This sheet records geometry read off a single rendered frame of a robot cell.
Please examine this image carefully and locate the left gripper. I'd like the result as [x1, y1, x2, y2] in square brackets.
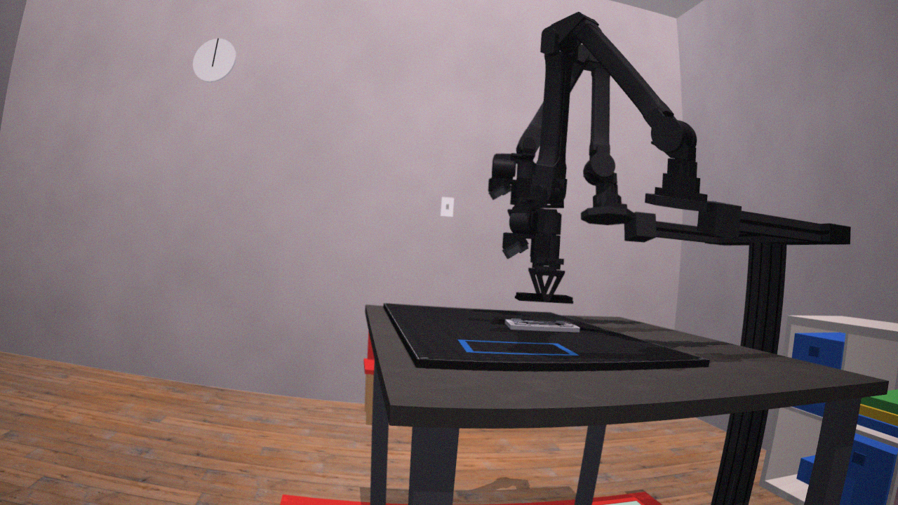
[528, 234, 565, 302]

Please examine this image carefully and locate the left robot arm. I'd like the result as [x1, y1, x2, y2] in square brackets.
[502, 12, 707, 259]

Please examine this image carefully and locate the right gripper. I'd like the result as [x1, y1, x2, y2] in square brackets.
[507, 180, 533, 216]

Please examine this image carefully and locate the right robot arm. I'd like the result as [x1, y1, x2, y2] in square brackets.
[488, 44, 627, 208]

